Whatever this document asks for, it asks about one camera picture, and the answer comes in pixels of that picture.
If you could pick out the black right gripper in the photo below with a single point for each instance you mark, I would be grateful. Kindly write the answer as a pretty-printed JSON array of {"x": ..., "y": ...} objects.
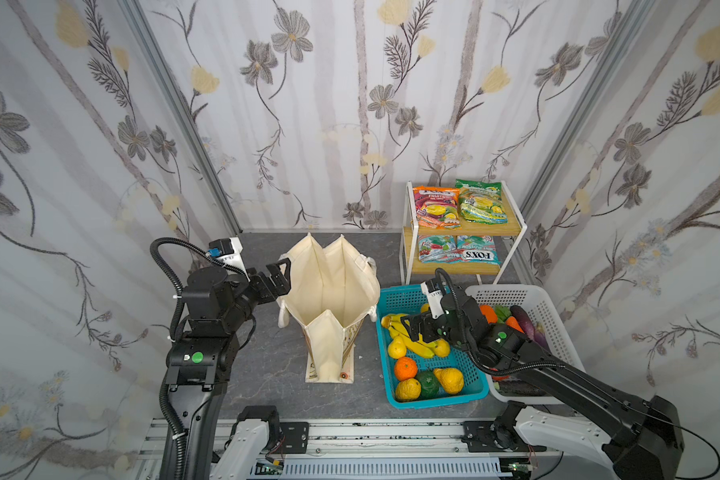
[{"x": 428, "y": 324}]

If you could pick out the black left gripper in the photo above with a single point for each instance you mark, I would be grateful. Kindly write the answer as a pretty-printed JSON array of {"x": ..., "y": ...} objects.
[{"x": 269, "y": 282}]

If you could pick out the yellow banana bunch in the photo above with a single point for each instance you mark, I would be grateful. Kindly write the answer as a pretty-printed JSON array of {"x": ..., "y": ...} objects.
[{"x": 399, "y": 333}]

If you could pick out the orange fruit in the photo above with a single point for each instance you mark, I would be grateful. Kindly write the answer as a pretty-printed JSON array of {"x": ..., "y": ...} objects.
[{"x": 405, "y": 368}]

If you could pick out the cream floral grocery tote bag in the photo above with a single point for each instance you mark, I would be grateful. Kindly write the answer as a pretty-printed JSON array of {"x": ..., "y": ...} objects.
[{"x": 334, "y": 289}]

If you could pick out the orange red snack bag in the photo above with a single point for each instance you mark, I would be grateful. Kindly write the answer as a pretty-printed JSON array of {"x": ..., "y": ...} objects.
[{"x": 436, "y": 207}]

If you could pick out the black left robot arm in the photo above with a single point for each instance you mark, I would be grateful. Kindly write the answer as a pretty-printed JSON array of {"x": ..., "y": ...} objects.
[{"x": 211, "y": 306}]

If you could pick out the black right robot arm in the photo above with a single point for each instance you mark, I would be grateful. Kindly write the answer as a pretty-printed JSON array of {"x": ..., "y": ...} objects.
[{"x": 636, "y": 438}]

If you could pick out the teal Fox's candy bag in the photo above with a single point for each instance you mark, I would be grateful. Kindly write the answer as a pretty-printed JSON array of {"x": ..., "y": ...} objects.
[{"x": 477, "y": 249}]

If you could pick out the green snack bag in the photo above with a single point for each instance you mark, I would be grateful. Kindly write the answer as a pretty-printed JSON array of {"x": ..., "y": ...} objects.
[{"x": 481, "y": 202}]

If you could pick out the yellow lemon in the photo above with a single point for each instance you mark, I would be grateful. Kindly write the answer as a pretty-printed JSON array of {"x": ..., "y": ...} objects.
[
  {"x": 396, "y": 349},
  {"x": 408, "y": 390}
]

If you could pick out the teal plastic basket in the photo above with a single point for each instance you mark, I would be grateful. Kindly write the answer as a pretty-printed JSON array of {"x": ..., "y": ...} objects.
[{"x": 409, "y": 300}]

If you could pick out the bumpy yellow citron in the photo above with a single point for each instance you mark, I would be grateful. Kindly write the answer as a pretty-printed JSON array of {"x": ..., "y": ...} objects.
[{"x": 451, "y": 380}]

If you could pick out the orange carrot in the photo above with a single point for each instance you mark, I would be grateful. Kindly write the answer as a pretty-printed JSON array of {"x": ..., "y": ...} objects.
[{"x": 489, "y": 314}]

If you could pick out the green round fruit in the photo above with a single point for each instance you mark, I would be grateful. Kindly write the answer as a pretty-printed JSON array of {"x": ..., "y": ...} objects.
[{"x": 429, "y": 385}]

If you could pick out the yellow lemon front left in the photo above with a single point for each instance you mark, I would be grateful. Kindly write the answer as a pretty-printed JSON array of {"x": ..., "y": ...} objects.
[{"x": 408, "y": 390}]

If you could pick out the white metal wooden shelf rack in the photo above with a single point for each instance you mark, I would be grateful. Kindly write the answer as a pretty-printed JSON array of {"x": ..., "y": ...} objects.
[{"x": 507, "y": 238}]

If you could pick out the green pepper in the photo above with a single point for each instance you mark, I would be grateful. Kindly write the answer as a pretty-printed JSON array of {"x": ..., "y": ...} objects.
[{"x": 502, "y": 313}]

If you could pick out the purple eggplant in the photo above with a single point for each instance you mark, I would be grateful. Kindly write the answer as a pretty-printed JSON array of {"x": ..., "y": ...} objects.
[{"x": 528, "y": 327}]

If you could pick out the white plastic basket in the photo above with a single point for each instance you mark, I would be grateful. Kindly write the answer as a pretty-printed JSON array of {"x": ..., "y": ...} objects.
[{"x": 543, "y": 313}]

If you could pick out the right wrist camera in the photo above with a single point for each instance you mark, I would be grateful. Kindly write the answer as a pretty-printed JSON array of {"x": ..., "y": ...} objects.
[{"x": 434, "y": 297}]

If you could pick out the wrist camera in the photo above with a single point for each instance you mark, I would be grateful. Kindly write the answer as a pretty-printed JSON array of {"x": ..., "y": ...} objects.
[
  {"x": 228, "y": 251},
  {"x": 434, "y": 297}
]

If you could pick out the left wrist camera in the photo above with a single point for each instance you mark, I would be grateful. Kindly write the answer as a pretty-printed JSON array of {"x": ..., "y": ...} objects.
[{"x": 228, "y": 251}]

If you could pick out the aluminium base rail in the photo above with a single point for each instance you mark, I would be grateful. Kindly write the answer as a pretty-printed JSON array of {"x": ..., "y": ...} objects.
[{"x": 446, "y": 448}]

